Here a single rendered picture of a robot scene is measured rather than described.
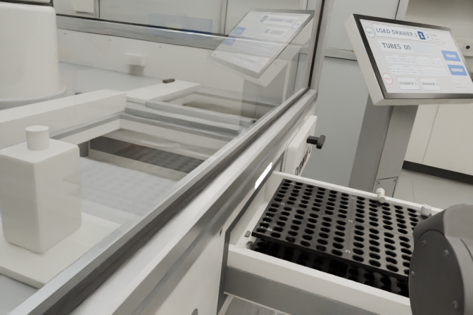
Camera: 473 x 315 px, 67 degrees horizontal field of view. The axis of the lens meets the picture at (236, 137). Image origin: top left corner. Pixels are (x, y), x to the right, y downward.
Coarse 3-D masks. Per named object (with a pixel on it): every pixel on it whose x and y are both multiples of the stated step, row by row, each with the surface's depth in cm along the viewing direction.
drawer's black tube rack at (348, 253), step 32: (288, 192) 54; (320, 192) 55; (256, 224) 44; (288, 224) 45; (320, 224) 46; (352, 224) 47; (384, 224) 48; (416, 224) 49; (288, 256) 44; (320, 256) 45; (352, 256) 40; (384, 256) 41; (384, 288) 40
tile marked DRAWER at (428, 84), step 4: (420, 80) 118; (424, 80) 119; (428, 80) 120; (432, 80) 121; (436, 80) 122; (424, 84) 118; (428, 84) 119; (432, 84) 120; (436, 84) 121; (424, 88) 117; (428, 88) 118; (432, 88) 119; (436, 88) 120; (440, 88) 121
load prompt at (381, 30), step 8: (376, 24) 119; (376, 32) 117; (384, 32) 119; (392, 32) 121; (400, 32) 123; (408, 32) 125; (416, 32) 128; (424, 32) 130; (416, 40) 126; (424, 40) 128; (432, 40) 130
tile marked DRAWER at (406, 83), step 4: (400, 80) 113; (404, 80) 114; (408, 80) 115; (412, 80) 116; (416, 80) 117; (400, 84) 112; (404, 84) 113; (408, 84) 114; (412, 84) 115; (416, 84) 116; (404, 88) 112; (408, 88) 113; (412, 88) 114; (416, 88) 115
